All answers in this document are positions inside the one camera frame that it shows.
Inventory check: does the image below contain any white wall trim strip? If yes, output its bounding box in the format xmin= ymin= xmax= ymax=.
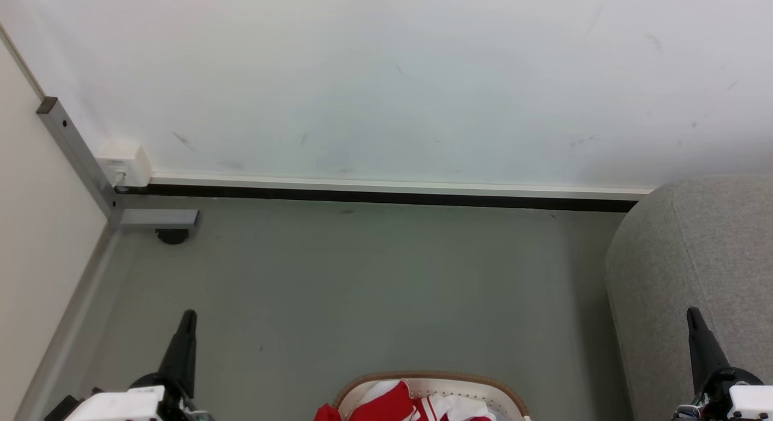
xmin=150 ymin=174 xmax=656 ymax=202

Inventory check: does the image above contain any red and white garment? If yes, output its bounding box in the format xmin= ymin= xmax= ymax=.
xmin=313 ymin=379 xmax=497 ymax=421

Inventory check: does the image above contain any white laundry basket brown rim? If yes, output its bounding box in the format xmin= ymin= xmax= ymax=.
xmin=332 ymin=372 xmax=532 ymax=421

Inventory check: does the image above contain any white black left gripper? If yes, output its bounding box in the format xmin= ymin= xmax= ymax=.
xmin=63 ymin=309 xmax=213 ymax=421

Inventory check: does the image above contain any grey fabric sofa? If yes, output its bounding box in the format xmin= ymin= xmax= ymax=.
xmin=605 ymin=175 xmax=773 ymax=421

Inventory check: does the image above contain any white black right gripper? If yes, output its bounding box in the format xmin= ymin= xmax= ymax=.
xmin=672 ymin=307 xmax=773 ymax=421

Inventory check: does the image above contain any white wall outlet box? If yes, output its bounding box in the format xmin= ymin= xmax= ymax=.
xmin=95 ymin=141 xmax=153 ymax=188

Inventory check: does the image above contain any black baseboard strip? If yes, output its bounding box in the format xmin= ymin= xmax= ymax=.
xmin=115 ymin=184 xmax=638 ymax=213

